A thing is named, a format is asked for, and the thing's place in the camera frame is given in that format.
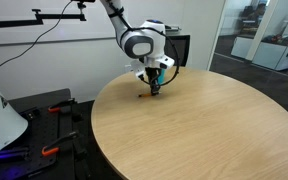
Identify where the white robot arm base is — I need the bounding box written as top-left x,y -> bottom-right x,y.
0,68 -> 29,162

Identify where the black hanging camera cable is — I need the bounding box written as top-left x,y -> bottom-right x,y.
0,0 -> 73,77

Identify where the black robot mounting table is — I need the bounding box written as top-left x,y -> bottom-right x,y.
0,87 -> 77,180

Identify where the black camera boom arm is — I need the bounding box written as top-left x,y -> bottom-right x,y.
0,8 -> 87,37

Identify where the black mesh office chair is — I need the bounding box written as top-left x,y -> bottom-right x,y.
163,31 -> 191,68

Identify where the white low cabinet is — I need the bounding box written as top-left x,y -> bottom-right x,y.
231,34 -> 288,72

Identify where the orange and black clamp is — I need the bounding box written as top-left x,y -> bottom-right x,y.
41,130 -> 89,164
47,98 -> 84,123

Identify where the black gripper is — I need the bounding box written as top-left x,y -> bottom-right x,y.
145,66 -> 162,96

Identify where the seated person in background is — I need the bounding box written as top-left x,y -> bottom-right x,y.
247,2 -> 269,26

